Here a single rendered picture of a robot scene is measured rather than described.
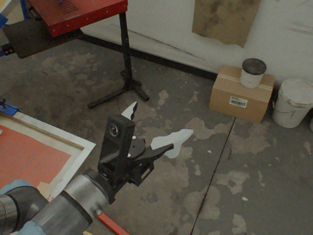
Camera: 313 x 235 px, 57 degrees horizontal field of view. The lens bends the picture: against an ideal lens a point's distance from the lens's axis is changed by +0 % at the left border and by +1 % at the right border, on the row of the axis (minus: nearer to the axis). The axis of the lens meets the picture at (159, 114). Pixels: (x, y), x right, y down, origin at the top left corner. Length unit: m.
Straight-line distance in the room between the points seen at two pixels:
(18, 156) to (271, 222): 1.77
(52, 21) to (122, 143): 1.61
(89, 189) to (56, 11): 1.74
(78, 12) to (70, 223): 1.71
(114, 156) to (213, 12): 2.23
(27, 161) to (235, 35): 1.97
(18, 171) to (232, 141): 1.80
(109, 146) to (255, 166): 2.15
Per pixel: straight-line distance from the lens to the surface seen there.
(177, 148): 0.57
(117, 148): 0.49
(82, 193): 0.50
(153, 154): 0.53
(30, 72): 3.49
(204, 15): 2.67
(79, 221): 0.50
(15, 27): 2.38
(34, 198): 0.65
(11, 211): 0.61
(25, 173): 1.47
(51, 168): 1.44
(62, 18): 2.04
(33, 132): 1.59
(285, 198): 2.53
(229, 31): 2.66
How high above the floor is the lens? 2.14
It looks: 50 degrees down
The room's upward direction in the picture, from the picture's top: straight up
